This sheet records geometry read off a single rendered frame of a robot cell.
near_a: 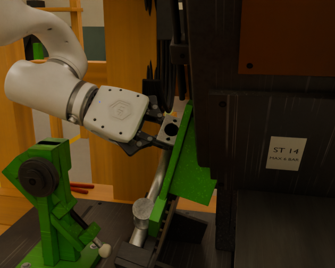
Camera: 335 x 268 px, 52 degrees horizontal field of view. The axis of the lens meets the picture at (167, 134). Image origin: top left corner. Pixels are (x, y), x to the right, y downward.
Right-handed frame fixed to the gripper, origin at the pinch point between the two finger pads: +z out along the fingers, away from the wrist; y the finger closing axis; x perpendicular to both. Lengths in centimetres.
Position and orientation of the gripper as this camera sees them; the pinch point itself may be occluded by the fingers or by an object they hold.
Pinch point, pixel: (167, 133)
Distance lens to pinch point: 64.9
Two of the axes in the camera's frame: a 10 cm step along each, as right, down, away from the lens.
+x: -0.8, 4.1, 9.1
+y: 3.4, -8.5, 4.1
